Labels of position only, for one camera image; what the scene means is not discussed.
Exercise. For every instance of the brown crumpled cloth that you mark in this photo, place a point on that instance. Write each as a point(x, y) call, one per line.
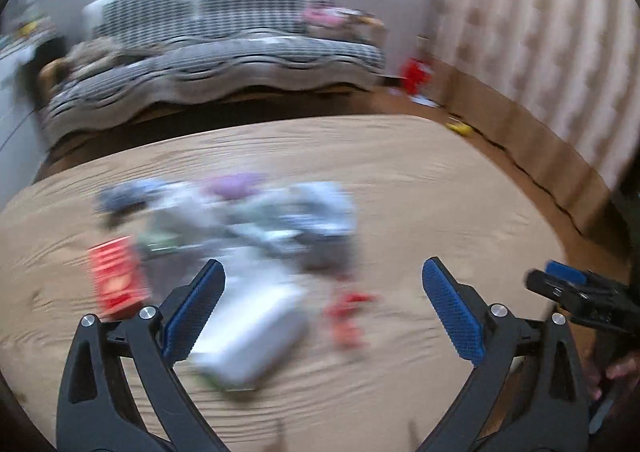
point(92, 57)

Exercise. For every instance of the pale blue white packet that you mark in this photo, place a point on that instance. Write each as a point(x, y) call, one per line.
point(322, 207)

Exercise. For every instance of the pink plush toy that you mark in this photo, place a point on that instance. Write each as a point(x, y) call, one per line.
point(324, 16)

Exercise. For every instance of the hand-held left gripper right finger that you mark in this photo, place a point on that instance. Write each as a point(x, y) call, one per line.
point(450, 307)

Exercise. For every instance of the small red toy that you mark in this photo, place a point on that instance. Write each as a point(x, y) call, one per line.
point(347, 317)

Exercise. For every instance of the yellow toy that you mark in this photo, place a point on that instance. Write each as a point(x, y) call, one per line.
point(459, 128)

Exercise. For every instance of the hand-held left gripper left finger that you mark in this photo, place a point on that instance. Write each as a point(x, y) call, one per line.
point(200, 304)

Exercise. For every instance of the person's right hand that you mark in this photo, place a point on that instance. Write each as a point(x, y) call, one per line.
point(621, 370)

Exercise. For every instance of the black white wavy-edged sofa cover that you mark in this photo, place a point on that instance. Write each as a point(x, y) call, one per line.
point(225, 67)

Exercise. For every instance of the purple pink plastic toy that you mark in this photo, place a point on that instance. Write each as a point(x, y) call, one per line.
point(234, 186)

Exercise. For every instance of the white paper sheet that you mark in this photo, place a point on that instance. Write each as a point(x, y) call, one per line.
point(426, 101)

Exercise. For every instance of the white snack bag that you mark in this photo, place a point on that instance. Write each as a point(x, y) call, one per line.
point(215, 227)

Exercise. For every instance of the patterned wooden-frame sofa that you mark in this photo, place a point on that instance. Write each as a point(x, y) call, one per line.
point(200, 7)

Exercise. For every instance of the red snack packet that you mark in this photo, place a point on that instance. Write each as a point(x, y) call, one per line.
point(117, 277)

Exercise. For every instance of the red plastic object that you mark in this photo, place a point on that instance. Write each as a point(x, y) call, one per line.
point(416, 74)

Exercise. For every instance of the silver green-printed packet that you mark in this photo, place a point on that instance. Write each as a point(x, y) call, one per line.
point(250, 327)

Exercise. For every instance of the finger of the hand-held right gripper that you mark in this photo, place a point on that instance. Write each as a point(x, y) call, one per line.
point(565, 272)
point(545, 286)

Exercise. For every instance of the blue white wrapper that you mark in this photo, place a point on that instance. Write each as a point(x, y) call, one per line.
point(127, 196)

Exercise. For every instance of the beige patterned curtain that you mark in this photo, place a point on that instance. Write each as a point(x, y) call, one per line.
point(540, 47)

